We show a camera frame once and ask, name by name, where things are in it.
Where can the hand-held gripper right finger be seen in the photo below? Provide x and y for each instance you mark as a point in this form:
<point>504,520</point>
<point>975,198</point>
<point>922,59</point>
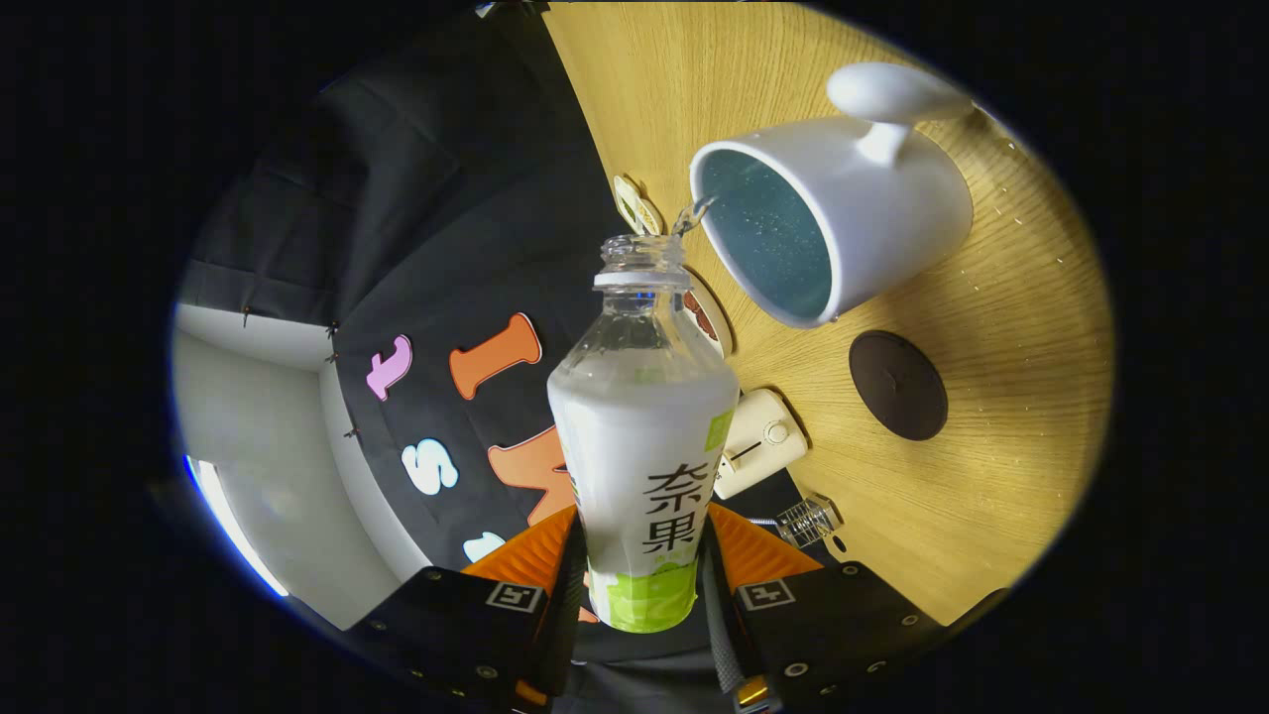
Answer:
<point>843,620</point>

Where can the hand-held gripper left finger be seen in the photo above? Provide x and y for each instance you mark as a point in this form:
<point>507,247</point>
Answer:
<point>446,625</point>

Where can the dark brown round coaster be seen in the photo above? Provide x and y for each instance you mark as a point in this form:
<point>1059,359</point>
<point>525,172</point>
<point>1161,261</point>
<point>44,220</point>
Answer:
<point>897,387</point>

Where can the clear juice bottle white label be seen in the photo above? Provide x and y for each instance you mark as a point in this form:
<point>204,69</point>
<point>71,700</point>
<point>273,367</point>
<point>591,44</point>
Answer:
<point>644,476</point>

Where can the cream toaster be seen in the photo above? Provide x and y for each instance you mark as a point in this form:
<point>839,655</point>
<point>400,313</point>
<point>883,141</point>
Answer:
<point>758,441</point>

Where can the wooden table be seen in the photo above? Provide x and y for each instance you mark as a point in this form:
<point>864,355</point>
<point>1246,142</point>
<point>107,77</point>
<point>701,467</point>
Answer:
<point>991,476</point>

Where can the ceiling light panel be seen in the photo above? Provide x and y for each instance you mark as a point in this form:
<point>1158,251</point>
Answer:
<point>233,526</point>

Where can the white oval plate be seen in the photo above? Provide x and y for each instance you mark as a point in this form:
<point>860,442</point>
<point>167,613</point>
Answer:
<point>722,332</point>

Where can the red dried food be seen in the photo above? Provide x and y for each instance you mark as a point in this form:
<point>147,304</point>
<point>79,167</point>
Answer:
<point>702,317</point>

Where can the black backdrop cloth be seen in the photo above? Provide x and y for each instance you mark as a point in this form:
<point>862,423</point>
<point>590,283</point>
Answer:
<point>446,218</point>

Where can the white divided dish of seeds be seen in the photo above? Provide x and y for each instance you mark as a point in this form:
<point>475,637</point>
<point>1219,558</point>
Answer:
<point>634,206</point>

